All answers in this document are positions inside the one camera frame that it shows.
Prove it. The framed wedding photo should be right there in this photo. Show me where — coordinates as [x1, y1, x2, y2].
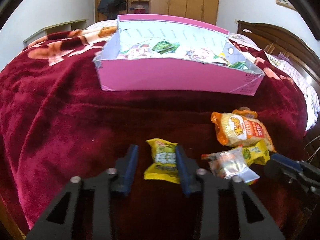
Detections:
[276, 0, 296, 11]

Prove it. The wooden headboard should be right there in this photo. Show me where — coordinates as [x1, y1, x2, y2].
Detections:
[237, 21, 319, 93]

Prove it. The low beige shelf unit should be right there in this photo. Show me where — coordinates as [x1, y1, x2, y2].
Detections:
[23, 19, 87, 47]

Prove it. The rainbow edged clear snack bag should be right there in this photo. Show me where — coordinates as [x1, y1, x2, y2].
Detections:
[201, 146, 260, 185]

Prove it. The pink jelly pouch large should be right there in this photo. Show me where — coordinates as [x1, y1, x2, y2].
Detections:
[117, 44, 160, 60]

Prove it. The yellow small candy packet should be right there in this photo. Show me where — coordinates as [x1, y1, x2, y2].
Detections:
[144, 138, 180, 184]

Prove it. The red floral blanket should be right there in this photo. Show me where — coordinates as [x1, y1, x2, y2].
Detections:
[1, 31, 306, 239]

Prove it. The green pea snack packet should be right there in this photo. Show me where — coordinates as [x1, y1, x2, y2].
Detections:
[229, 61, 249, 71]

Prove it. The pink cardboard box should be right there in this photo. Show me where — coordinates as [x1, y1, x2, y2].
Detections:
[93, 14, 265, 96]

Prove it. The dark hanging jacket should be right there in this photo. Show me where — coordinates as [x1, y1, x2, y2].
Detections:
[97, 0, 127, 20]

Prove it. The orange rice cracker bag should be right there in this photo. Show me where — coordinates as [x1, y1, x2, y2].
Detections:
[210, 112, 275, 151]

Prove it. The pink jelly pouch small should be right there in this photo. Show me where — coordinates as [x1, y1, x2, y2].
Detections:
[184, 48, 228, 64]

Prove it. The red box on shelf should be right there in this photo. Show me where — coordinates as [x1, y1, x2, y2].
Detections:
[133, 5, 146, 14]

